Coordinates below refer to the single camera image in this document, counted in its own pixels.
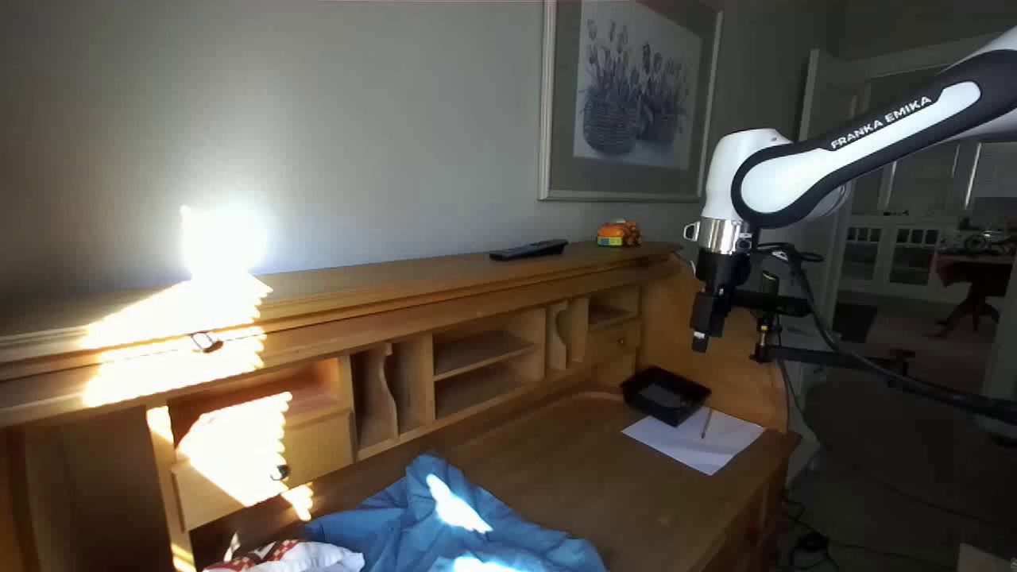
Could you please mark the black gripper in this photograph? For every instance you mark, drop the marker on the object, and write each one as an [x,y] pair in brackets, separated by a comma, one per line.
[718,277]

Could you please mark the blue cloth towel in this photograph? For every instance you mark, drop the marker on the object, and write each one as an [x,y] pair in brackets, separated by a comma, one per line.
[433,520]

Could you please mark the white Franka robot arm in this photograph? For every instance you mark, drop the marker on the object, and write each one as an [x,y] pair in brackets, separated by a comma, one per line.
[760,178]

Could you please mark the orange green toy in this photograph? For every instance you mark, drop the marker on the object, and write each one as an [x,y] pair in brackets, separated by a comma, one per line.
[616,232]

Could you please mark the black tray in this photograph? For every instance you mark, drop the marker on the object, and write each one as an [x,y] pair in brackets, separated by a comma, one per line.
[661,395]

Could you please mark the white paper sheet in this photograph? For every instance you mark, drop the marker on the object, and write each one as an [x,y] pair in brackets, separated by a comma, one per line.
[680,443]

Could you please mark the black remote control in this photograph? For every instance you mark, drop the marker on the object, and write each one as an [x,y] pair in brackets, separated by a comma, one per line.
[533,250]

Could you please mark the framed flower picture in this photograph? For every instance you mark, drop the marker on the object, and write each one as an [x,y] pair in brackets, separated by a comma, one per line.
[628,98]

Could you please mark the white door with panes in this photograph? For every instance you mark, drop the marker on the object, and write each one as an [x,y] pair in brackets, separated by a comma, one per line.
[930,192]

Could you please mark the dark round side table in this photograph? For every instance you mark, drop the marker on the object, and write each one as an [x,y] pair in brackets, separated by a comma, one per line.
[984,277]

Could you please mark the white red cloth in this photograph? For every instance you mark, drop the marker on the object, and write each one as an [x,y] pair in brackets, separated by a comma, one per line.
[294,558]

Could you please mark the small clip on shelf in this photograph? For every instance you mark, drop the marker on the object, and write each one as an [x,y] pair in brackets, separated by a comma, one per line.
[203,341]

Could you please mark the wooden desk hutch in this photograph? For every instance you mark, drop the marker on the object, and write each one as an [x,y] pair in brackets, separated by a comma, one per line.
[129,450]

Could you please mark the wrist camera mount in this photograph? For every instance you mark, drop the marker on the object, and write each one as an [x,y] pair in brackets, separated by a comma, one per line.
[770,307]

